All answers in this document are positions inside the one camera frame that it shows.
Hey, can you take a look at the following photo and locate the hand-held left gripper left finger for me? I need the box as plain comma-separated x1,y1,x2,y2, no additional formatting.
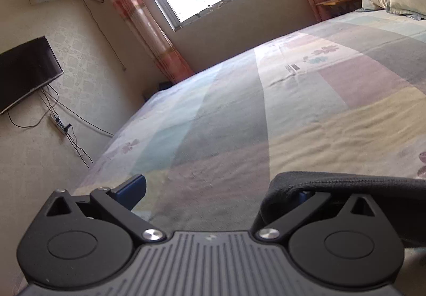
46,174,167,245

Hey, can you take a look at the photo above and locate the wooden bedside table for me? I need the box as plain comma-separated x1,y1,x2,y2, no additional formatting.
316,0,364,22

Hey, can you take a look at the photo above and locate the hanging black cable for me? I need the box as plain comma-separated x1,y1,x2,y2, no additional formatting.
63,126,94,167

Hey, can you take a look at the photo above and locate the white power strip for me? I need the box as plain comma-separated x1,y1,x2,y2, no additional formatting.
50,113,72,134

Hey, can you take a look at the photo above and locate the bed with patchwork sheet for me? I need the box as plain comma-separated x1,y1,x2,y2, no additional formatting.
71,8,426,252

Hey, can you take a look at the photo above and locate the thin black wall cable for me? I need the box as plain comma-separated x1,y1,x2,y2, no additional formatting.
81,0,129,72

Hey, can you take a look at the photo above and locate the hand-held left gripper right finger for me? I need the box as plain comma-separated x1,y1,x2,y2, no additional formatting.
256,191,380,244

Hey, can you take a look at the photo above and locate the power strip with cables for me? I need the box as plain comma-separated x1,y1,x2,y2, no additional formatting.
47,85,116,137

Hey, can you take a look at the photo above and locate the black looping cable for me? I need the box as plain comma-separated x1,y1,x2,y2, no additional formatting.
6,88,55,129

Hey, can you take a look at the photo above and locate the dark garment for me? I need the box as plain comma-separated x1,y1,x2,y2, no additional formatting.
249,171,426,250

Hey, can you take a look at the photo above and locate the black flat television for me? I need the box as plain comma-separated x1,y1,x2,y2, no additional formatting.
0,36,65,116

